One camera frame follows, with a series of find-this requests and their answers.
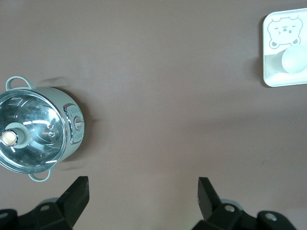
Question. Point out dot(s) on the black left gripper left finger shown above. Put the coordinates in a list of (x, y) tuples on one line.
[(74, 198)]

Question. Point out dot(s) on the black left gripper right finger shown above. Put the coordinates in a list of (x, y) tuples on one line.
[(207, 201)]

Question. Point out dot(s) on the white plastic cup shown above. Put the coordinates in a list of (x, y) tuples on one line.
[(293, 60)]

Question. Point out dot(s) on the glass pot lid with knob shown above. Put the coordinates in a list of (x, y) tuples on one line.
[(36, 124)]

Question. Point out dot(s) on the pale green electric cooking pot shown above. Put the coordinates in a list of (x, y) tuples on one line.
[(61, 100)]

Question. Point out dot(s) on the white tray with bear print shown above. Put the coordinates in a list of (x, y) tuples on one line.
[(273, 76)]

